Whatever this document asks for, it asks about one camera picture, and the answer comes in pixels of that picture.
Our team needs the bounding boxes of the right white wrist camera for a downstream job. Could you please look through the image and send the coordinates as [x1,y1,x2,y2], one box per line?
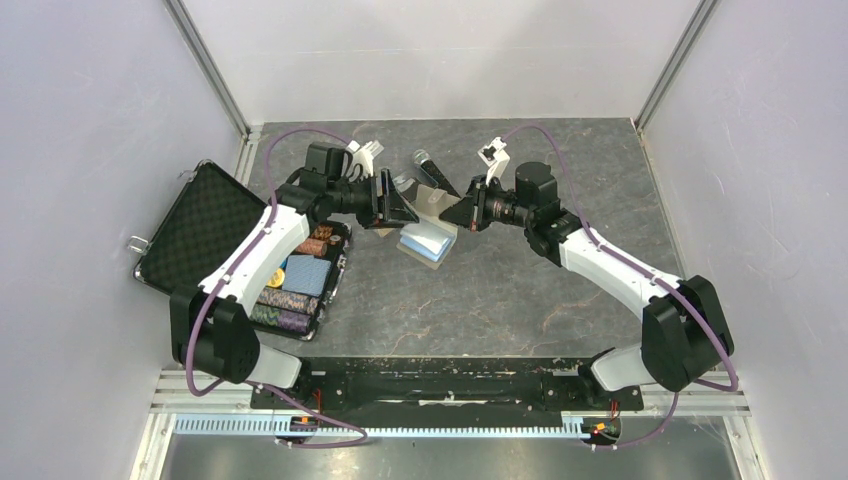
[477,136,510,186]

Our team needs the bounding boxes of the orange credit cards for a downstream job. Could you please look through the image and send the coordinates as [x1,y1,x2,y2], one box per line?
[375,228,398,238]

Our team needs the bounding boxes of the slotted cable duct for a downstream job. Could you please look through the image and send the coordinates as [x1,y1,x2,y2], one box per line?
[173,411,654,439]

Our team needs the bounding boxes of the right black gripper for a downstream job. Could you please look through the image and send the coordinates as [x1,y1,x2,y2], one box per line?
[441,174,534,232]

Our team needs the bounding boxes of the black poker chip case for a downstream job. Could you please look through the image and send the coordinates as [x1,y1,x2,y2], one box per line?
[133,160,352,341]

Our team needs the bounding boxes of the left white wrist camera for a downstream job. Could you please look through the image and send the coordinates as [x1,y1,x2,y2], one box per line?
[345,140,384,180]

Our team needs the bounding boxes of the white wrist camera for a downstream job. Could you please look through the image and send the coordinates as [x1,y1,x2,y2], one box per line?
[477,136,510,186]
[345,140,384,180]

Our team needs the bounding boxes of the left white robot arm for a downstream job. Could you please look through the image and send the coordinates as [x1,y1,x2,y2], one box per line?
[169,140,419,408]

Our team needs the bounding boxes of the black glitter microphone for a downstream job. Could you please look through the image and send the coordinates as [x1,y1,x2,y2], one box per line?
[413,149,462,198]

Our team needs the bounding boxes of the clear plastic card box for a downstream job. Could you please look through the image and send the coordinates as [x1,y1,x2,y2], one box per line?
[393,171,423,206]

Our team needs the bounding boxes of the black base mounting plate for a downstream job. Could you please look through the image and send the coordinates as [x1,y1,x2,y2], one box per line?
[287,356,644,428]

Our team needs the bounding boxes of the grey card holder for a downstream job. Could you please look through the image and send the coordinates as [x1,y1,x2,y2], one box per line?
[397,183,459,270]

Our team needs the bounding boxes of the blue playing card deck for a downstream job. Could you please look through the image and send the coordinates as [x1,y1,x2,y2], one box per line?
[281,255,332,297]

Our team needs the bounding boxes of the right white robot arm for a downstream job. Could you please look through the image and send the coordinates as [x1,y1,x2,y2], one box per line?
[439,162,738,408]

